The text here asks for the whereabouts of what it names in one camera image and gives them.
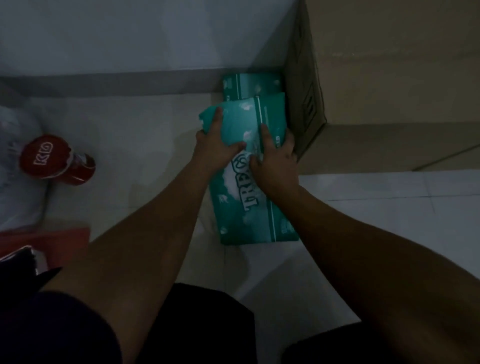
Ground brown cardboard box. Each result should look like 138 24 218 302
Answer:
284 0 480 176

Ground red plastic object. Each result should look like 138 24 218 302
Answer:
0 226 91 271

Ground black shorts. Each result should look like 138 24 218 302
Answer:
136 283 404 364

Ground small teal tissue packet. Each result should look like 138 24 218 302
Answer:
222 72 284 103

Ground white plastic bag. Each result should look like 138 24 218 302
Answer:
0 105 50 234

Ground person's right hand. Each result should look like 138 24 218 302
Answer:
249 124 301 204

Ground large teal tissue packet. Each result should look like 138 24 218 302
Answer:
198 92 301 247

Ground person's left forearm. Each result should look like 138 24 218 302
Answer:
40 159 211 364

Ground person's right forearm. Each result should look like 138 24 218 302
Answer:
275 184 480 364

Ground dark shirt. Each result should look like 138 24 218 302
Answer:
0 267 122 364

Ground person's left hand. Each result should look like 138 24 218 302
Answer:
192 107 247 178

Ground black object with white edge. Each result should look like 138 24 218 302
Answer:
0 245 39 291

